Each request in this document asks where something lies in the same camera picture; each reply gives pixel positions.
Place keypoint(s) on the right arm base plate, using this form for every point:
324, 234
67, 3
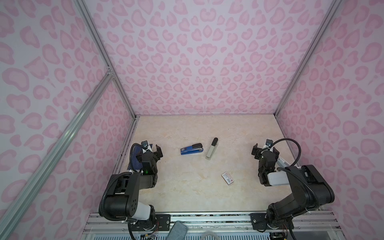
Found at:
264, 222

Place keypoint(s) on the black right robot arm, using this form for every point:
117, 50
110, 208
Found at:
309, 189

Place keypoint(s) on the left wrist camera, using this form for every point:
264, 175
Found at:
145, 145

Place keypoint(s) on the red white staple box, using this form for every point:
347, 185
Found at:
227, 177

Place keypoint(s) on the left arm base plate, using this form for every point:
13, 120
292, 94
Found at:
159, 222

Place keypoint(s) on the aluminium front rail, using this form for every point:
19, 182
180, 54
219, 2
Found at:
316, 225

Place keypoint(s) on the blue black stapler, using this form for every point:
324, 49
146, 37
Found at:
193, 149

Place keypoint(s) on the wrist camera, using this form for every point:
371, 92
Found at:
145, 145
268, 143

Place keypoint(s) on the grey cloth pad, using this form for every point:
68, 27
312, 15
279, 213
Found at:
178, 231

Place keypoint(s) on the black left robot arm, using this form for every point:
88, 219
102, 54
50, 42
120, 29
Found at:
120, 200

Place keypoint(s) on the dark blue booklet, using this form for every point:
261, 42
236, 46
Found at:
134, 163

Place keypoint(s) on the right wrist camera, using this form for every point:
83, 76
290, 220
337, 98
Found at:
268, 143

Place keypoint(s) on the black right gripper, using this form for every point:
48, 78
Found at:
265, 151

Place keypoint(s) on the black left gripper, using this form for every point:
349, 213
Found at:
149, 153

